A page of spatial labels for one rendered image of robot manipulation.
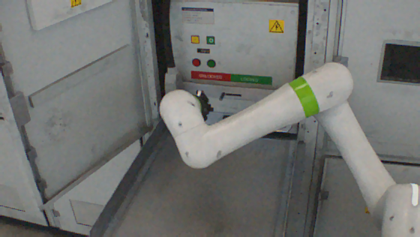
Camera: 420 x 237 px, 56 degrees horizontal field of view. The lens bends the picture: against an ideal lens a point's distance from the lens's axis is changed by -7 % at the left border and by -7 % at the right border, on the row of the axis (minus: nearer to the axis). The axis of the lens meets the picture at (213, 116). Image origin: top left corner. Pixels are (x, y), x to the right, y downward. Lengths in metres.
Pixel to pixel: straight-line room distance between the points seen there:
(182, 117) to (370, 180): 0.59
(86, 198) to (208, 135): 1.22
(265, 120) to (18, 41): 0.75
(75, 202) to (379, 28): 1.71
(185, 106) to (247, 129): 0.18
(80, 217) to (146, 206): 1.02
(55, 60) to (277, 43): 0.77
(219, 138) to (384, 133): 0.74
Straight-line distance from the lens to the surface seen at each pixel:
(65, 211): 2.44
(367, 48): 1.51
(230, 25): 1.57
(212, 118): 1.75
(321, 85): 1.19
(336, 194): 1.85
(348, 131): 1.34
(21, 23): 1.32
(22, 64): 1.34
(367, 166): 1.33
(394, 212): 1.16
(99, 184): 2.16
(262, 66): 1.61
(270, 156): 1.62
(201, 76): 1.68
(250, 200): 1.43
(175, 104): 1.17
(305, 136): 1.70
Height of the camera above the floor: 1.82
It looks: 31 degrees down
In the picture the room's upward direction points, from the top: 2 degrees counter-clockwise
